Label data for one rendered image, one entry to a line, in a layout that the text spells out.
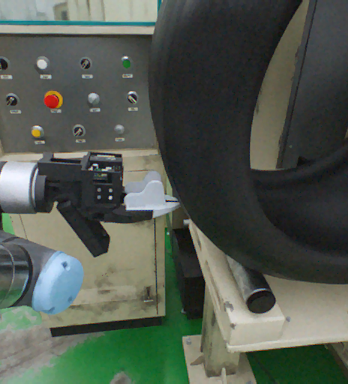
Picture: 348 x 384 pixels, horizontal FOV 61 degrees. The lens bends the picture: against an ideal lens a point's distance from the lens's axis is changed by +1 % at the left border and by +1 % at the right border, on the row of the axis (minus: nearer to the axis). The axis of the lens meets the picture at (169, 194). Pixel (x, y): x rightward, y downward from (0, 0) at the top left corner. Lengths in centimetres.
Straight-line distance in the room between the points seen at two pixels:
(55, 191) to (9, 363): 123
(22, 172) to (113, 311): 108
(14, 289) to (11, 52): 77
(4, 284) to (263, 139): 62
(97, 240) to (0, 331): 131
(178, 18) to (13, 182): 29
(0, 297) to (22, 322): 137
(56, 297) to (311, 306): 46
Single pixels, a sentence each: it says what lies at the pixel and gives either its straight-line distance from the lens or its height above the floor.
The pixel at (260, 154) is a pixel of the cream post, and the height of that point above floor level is 99.
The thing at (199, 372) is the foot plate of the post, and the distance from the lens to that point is 144.
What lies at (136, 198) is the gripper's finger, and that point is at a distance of 43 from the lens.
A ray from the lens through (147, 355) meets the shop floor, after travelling 149.
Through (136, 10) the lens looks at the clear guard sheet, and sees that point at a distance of 94.
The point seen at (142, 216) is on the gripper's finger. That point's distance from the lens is 43.
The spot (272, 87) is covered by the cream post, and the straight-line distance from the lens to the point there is 73.
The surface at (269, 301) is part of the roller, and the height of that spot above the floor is 91.
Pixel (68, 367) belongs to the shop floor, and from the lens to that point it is 152.
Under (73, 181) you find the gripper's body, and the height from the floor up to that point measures 108.
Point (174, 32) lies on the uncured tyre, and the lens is 33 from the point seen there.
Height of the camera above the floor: 126
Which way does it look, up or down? 29 degrees down
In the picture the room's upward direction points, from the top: straight up
